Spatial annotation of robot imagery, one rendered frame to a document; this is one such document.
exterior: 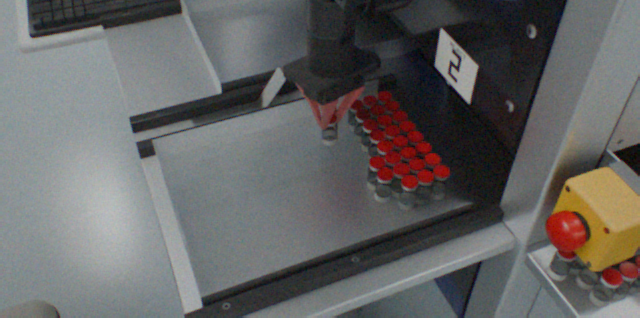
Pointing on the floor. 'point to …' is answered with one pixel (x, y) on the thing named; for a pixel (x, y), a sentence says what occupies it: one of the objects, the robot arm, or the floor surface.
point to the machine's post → (566, 122)
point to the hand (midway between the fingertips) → (328, 119)
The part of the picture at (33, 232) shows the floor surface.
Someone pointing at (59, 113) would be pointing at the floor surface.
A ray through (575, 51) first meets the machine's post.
